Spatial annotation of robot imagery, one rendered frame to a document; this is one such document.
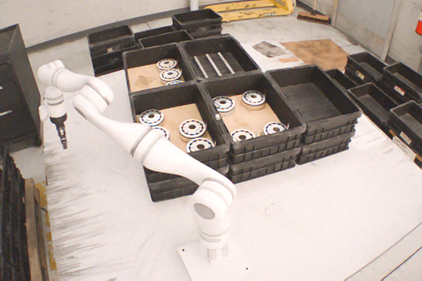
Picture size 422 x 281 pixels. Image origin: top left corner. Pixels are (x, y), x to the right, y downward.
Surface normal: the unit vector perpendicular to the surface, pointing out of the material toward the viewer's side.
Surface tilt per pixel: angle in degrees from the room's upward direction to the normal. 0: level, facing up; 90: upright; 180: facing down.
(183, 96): 90
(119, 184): 0
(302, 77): 90
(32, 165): 0
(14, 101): 90
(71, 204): 0
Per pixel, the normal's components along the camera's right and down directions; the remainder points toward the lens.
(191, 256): -0.04, -0.79
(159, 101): 0.30, 0.62
